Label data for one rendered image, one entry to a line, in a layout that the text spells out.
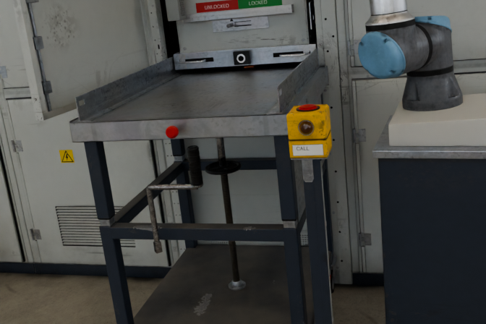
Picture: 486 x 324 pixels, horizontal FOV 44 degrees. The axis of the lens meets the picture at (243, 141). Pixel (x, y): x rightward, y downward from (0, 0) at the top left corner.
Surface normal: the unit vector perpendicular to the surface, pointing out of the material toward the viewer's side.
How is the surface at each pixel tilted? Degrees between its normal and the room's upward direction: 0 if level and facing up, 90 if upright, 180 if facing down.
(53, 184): 90
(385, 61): 99
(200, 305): 0
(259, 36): 90
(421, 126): 90
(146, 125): 90
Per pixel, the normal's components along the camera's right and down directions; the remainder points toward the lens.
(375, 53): -0.76, 0.39
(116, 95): 0.96, -0.03
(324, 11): -0.26, 0.29
